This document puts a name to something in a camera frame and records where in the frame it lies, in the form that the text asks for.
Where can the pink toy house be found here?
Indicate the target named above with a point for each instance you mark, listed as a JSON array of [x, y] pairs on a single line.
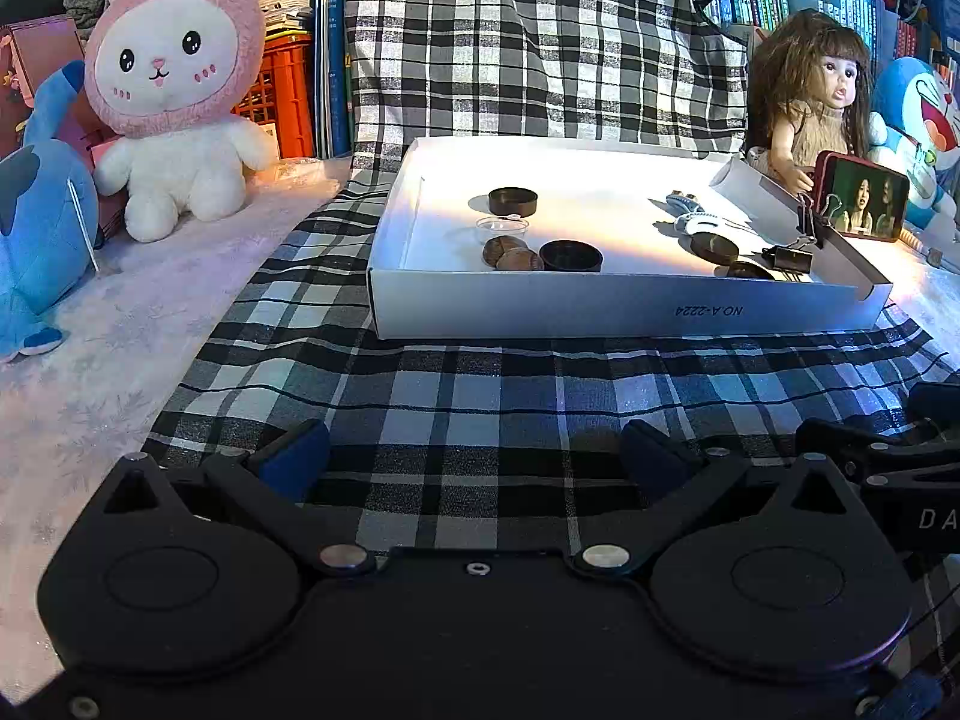
[[45, 52]]

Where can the blue cat plush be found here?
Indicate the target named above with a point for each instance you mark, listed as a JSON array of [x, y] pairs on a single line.
[[919, 105]]

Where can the pink white bunny plush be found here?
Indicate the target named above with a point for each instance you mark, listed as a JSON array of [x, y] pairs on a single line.
[[172, 60]]

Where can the orange plastic crate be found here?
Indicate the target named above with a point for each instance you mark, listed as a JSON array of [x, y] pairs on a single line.
[[285, 90]]

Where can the black white checkered cloth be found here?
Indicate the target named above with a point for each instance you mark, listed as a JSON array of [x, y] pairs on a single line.
[[525, 52]]

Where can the brown haired doll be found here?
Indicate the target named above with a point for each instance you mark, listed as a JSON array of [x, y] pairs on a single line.
[[817, 75]]

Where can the small blue white toy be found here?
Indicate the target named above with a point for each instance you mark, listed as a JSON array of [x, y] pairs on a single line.
[[682, 202]]

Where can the white cardboard box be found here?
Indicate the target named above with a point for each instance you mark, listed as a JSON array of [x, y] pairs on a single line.
[[600, 311]]

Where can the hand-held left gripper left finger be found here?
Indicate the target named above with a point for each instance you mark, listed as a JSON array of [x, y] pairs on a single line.
[[296, 454]]

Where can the brown walnut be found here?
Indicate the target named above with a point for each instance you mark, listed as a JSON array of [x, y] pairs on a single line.
[[501, 246], [521, 261]]

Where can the smartphone in red case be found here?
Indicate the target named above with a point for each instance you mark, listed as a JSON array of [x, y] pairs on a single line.
[[862, 199]]

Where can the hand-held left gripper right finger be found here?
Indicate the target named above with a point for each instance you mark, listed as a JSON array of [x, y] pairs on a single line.
[[649, 457]]

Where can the dark round container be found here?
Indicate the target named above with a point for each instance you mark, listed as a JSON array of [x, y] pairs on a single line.
[[514, 200], [570, 255]]

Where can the blue spotted plush animal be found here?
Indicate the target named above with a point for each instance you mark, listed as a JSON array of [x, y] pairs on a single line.
[[37, 240]]

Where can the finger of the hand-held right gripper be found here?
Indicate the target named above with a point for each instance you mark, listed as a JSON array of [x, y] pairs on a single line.
[[847, 446], [937, 401]]

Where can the row of tall blue books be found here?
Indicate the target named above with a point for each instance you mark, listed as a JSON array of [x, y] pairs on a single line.
[[330, 52]]

